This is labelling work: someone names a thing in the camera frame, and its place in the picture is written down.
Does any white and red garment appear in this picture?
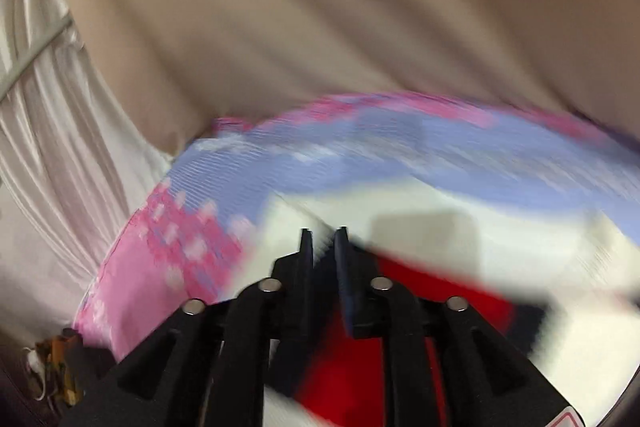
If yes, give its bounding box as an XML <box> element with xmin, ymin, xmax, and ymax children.
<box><xmin>240</xmin><ymin>192</ymin><xmax>640</xmax><ymax>427</ymax></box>

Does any white curtain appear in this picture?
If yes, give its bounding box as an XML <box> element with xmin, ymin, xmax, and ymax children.
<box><xmin>0</xmin><ymin>0</ymin><xmax>173</xmax><ymax>288</ymax></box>

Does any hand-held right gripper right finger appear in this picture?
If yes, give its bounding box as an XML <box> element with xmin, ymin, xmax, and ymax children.
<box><xmin>334</xmin><ymin>227</ymin><xmax>585</xmax><ymax>427</ymax></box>

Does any pink and blue printed blanket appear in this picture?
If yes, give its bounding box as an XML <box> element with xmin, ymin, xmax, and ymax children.
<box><xmin>74</xmin><ymin>91</ymin><xmax>640</xmax><ymax>358</ymax></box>

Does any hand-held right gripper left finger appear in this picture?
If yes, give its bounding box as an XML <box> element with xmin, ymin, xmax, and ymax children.
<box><xmin>59</xmin><ymin>228</ymin><xmax>315</xmax><ymax>427</ymax></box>

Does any orange and dark clutter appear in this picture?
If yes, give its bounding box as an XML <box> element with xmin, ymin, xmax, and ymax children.
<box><xmin>25</xmin><ymin>328</ymin><xmax>101</xmax><ymax>408</ymax></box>

